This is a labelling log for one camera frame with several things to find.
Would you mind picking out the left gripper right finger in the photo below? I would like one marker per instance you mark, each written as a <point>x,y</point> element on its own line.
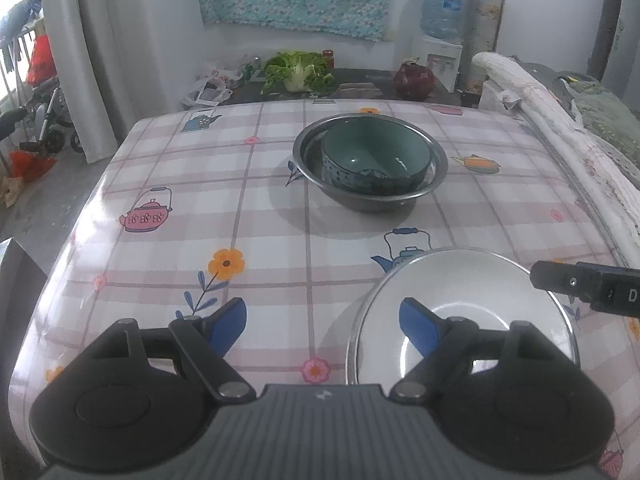
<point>443,344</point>

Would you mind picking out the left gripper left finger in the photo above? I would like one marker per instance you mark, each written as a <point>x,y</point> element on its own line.
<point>203,343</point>

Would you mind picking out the white plate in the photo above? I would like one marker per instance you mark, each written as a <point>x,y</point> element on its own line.
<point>486,288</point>

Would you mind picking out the large steel bowl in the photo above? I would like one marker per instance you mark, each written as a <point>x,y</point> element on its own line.
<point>307,159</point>

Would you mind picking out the green ceramic bowl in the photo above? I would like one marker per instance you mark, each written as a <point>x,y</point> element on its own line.
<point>371,155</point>

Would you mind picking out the white quilted blanket roll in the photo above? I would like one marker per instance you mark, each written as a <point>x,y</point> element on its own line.
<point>613,199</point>

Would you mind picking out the checked patterned tablecloth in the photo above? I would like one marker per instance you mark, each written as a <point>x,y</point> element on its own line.
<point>197,208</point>

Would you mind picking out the green floral pillow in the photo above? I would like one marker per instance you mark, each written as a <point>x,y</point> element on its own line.
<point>606,116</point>

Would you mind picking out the red plastic bag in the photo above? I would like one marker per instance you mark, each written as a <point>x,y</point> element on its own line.
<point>30,167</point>

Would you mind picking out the wooden cutting board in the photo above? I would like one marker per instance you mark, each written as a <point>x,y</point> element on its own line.
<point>365,90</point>

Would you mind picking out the grey stroller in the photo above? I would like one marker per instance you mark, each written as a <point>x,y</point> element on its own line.
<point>53,127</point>

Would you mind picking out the white water dispenser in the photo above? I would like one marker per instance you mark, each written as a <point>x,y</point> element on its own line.
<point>441,57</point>

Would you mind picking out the green leafy cabbage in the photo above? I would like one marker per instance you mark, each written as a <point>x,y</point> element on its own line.
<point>298,72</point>

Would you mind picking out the red jar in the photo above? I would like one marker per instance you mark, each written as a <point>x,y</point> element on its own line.
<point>328,56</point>

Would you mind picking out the white curtain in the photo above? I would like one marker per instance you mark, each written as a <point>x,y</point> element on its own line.
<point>122,60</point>

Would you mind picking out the blue water bottle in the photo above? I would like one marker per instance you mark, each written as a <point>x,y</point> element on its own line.
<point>442,19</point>

